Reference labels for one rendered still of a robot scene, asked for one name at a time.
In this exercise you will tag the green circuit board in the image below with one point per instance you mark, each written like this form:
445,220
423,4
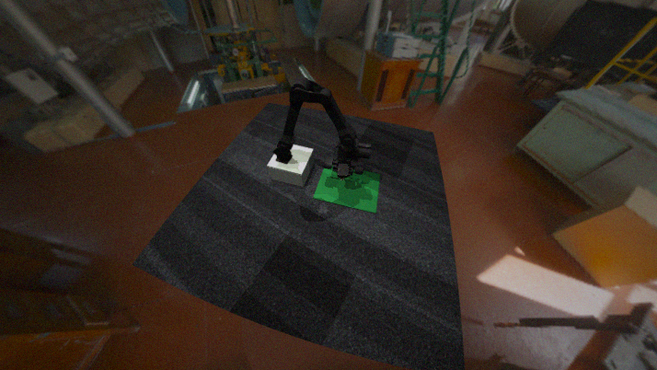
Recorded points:
357,191

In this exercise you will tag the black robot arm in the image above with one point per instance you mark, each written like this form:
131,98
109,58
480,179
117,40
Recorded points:
348,142

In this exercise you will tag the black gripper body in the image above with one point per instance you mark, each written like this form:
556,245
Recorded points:
358,167

